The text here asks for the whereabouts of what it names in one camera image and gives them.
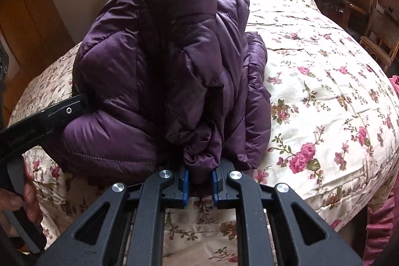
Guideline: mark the wooden chair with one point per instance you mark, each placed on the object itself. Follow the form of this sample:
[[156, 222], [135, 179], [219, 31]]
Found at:
[[380, 35]]

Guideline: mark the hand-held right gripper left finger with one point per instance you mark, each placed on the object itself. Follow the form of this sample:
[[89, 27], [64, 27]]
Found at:
[[185, 188]]

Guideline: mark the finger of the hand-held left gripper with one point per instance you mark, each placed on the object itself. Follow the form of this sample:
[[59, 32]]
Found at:
[[67, 111]]

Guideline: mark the wooden wardrobe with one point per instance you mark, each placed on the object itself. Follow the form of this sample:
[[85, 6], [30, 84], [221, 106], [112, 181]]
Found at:
[[28, 23]]

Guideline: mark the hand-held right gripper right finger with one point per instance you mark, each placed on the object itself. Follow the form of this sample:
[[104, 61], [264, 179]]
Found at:
[[215, 188]]

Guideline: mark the rose-print floral bedsheet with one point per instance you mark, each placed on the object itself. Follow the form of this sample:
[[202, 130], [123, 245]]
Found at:
[[327, 104]]

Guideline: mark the person's left hand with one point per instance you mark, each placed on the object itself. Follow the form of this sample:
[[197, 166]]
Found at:
[[29, 191]]

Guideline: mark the purple puffer jacket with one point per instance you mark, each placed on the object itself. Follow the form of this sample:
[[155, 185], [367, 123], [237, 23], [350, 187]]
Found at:
[[162, 66]]

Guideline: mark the person's pink clothing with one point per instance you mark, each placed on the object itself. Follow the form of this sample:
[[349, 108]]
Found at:
[[385, 206]]

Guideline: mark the cluttered wooden desk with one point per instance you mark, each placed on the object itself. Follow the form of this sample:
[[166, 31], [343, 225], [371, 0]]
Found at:
[[346, 1]]

